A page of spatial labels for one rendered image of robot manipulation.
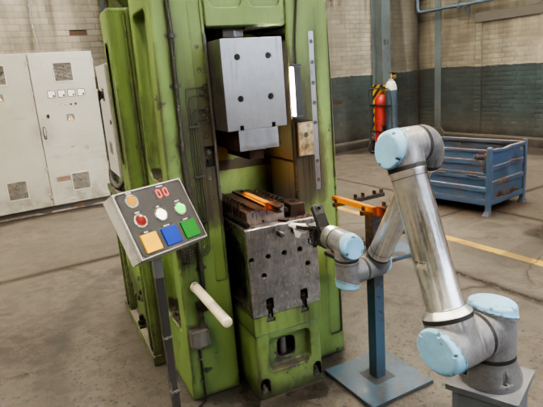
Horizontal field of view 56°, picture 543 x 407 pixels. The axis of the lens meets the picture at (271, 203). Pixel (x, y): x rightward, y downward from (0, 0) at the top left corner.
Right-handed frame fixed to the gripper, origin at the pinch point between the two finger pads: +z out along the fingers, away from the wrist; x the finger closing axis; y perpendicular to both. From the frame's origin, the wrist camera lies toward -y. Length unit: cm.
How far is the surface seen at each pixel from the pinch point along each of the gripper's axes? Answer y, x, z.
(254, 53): -70, -2, 33
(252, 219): 5.5, -9.5, 33.4
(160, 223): -6, -57, 15
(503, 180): 67, 346, 194
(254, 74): -61, -2, 33
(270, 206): 0.2, -0.8, 31.1
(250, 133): -34.7, -7.0, 33.4
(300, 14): -87, 31, 47
